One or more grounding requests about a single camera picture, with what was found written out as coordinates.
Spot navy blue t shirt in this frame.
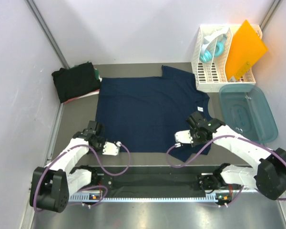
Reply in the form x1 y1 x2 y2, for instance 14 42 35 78
95 65 211 161

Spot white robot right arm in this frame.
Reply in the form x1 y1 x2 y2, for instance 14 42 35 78
186 111 286 200

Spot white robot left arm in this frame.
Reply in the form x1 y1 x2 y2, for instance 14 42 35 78
30 121 105 213

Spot folded red t shirt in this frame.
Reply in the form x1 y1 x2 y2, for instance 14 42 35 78
64 89 100 104

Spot translucent teal plastic bin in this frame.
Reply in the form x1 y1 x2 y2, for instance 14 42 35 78
219 83 278 145

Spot folded black t shirt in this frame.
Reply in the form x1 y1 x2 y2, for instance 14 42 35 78
51 62 101 103

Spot folded green t shirt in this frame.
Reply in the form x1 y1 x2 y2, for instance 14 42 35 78
72 62 102 82

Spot teal headphones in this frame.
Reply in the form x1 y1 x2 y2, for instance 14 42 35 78
199 26 229 63

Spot white slotted file organizer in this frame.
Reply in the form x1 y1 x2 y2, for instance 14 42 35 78
192 24 264 86

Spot orange plastic folder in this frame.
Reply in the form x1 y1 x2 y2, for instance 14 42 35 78
225 20 268 82

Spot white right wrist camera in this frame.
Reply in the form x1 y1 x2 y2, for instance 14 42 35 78
174 130 194 147

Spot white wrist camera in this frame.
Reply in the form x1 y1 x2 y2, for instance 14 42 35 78
102 141 122 156
174 130 194 147

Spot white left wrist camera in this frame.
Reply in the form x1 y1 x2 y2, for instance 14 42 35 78
102 141 122 156

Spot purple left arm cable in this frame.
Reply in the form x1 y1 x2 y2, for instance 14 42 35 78
28 142 132 212

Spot aluminium frame rail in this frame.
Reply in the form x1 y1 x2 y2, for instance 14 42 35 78
19 173 286 229

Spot left aluminium corner post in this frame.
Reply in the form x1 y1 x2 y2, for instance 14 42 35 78
25 0 70 69

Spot aluminium corner post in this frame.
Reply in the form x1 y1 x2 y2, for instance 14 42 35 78
259 0 283 32
25 0 70 69

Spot right aluminium corner post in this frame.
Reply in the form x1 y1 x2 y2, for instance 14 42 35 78
259 0 283 32

